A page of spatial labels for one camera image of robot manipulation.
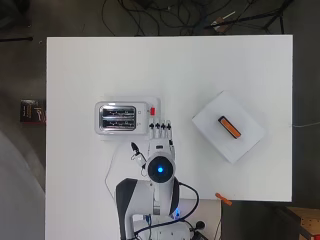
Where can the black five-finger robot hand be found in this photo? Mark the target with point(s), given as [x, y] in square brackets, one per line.
[160, 145]

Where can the bread slice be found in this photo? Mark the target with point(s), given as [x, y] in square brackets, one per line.
[230, 127]

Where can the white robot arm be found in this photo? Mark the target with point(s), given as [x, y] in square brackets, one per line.
[140, 200]

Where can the steel toaster with red lever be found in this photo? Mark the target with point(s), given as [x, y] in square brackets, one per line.
[143, 116]

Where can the white flat box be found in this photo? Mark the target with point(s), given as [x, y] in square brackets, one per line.
[159, 103]
[213, 113]

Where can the orange clamp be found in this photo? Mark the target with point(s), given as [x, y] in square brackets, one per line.
[222, 198]

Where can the small brown floor object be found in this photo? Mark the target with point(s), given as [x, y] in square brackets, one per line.
[218, 24]

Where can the wooden box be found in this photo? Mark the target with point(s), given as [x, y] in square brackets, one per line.
[306, 223]

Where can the black bar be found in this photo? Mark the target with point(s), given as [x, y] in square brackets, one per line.
[16, 39]

